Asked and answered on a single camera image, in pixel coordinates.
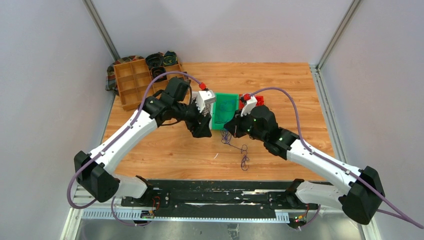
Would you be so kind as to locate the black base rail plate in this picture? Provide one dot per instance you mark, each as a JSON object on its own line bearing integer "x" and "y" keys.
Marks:
{"x": 223, "y": 200}

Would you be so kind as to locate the wooden compartment tray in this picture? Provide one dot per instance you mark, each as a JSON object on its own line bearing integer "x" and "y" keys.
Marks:
{"x": 133, "y": 78}

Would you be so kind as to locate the rolled dark tie back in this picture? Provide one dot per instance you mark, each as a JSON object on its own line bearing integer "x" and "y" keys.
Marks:
{"x": 154, "y": 60}

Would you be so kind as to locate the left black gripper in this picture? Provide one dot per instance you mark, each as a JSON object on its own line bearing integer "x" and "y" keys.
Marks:
{"x": 199, "y": 126}

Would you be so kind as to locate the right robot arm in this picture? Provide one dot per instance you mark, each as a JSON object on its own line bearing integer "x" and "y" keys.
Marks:
{"x": 357, "y": 192}

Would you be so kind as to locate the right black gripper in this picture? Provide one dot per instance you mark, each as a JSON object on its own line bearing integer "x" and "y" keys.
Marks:
{"x": 233, "y": 126}

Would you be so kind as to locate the rolled dark tie middle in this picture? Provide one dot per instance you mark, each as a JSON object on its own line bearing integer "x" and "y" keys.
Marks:
{"x": 156, "y": 71}

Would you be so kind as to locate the plaid cloth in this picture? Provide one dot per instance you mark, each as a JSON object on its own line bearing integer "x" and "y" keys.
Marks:
{"x": 111, "y": 83}

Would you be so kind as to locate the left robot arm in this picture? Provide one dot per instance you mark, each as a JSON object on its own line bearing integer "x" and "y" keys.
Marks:
{"x": 95, "y": 171}

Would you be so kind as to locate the red plastic bin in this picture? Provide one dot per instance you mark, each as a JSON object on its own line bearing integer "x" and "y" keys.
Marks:
{"x": 259, "y": 98}

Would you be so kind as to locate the rolled green tie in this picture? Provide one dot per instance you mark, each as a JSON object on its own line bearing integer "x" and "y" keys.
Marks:
{"x": 170, "y": 58}

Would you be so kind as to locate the green plastic bin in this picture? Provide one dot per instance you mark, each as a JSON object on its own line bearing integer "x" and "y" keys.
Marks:
{"x": 223, "y": 109}

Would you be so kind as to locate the rolled dark tie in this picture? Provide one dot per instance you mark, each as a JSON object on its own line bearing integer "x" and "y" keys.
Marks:
{"x": 154, "y": 60}
{"x": 156, "y": 71}

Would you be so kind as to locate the aluminium frame rail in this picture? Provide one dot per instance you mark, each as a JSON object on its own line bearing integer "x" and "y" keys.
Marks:
{"x": 108, "y": 221}

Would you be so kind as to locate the white plastic bin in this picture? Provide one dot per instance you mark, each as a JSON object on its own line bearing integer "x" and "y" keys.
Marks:
{"x": 204, "y": 117}

